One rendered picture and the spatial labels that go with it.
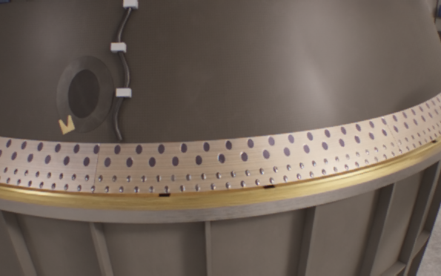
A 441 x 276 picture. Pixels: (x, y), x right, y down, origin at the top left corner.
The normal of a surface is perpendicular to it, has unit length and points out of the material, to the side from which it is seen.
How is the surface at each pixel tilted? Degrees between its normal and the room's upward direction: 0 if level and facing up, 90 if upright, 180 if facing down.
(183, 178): 43
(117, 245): 90
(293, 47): 62
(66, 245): 90
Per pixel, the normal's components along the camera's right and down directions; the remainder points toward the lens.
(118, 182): -0.01, -0.38
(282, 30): 0.24, -0.07
